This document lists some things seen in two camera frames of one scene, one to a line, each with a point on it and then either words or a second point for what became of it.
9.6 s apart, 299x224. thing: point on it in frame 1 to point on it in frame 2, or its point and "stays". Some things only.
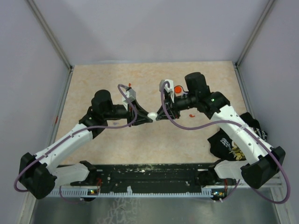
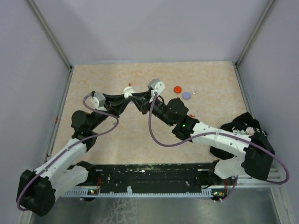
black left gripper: (136, 115) to (116, 104)
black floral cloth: (224, 147) stays
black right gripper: (171, 108) to (145, 100)
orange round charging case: (178, 89) stays
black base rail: (182, 178) stays
